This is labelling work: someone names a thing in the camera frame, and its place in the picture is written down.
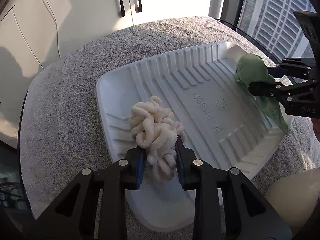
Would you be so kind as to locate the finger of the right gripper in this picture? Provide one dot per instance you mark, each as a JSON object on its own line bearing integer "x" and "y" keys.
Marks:
{"x": 303, "y": 68}
{"x": 300, "y": 93}

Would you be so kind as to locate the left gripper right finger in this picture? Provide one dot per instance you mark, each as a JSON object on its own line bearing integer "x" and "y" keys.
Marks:
{"x": 248, "y": 215}

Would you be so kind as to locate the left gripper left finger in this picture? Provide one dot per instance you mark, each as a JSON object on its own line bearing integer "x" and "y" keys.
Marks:
{"x": 101, "y": 193}

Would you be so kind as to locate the green cloth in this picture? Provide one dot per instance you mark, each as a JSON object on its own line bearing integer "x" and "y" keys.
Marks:
{"x": 251, "y": 68}

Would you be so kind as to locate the cream chunky yarn bundle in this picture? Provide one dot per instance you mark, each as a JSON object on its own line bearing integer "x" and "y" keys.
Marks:
{"x": 154, "y": 129}

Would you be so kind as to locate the white ribbed plastic tray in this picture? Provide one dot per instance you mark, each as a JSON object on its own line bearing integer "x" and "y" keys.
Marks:
{"x": 223, "y": 125}

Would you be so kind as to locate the white cabinet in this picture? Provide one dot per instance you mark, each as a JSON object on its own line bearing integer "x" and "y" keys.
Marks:
{"x": 36, "y": 33}

